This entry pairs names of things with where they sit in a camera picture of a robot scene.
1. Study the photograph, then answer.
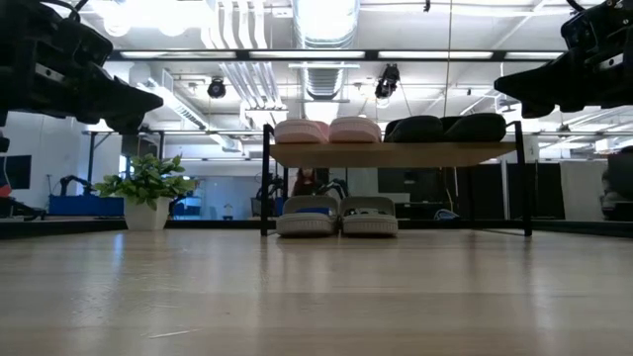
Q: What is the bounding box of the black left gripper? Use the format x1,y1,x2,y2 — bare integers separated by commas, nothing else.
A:
0,0,165,136

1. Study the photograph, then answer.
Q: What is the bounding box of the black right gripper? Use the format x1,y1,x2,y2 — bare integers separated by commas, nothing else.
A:
493,0,633,120

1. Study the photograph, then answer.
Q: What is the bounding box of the grey slide sandal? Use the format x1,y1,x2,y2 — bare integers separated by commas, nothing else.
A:
275,194,340,237
338,195,400,237

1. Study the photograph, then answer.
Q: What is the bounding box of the potted green plant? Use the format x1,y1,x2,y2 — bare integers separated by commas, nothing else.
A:
92,151,198,232

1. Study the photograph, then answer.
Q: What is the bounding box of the black ceiling spotlight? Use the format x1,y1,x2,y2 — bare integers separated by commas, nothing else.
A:
206,76,227,100
373,62,402,100

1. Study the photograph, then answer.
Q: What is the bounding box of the dark monitor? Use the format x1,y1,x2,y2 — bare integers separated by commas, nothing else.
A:
0,153,33,191

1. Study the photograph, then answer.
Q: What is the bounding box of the person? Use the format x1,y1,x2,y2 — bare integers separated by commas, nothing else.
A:
291,166,318,198

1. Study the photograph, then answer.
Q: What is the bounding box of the black background table frame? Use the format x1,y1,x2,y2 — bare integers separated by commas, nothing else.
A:
81,128,167,189

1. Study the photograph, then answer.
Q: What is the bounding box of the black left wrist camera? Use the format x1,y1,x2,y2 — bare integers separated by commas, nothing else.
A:
58,18,115,69

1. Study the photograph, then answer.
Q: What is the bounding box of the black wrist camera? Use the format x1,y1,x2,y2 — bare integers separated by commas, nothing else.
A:
561,5,613,51
58,18,115,69

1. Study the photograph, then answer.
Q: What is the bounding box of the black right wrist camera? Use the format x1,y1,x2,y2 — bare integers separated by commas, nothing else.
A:
561,5,613,51

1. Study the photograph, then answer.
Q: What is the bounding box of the black overhead frame bar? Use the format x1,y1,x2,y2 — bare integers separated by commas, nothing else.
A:
106,47,568,63

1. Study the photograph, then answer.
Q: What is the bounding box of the wooden shelf with black frame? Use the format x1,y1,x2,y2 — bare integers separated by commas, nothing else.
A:
260,120,534,238

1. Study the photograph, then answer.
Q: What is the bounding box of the silver ventilation duct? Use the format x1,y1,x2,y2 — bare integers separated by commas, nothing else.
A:
290,0,362,101

